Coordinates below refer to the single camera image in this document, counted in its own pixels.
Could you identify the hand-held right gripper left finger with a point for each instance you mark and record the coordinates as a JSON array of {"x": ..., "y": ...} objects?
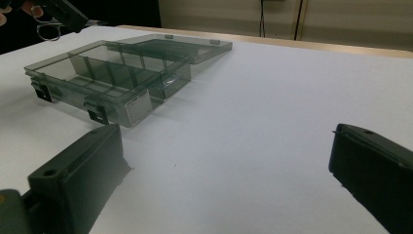
[{"x": 74, "y": 182}]

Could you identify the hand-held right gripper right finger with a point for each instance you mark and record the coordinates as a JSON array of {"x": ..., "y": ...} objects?
[{"x": 376, "y": 175}]

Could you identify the metal scissors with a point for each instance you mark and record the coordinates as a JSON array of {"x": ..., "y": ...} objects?
[{"x": 96, "y": 22}]

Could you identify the smoky transparent plastic organizer box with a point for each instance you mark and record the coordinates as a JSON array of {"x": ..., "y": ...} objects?
[{"x": 139, "y": 110}]

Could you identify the white table sheet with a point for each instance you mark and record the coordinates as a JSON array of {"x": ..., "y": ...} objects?
[{"x": 259, "y": 130}]

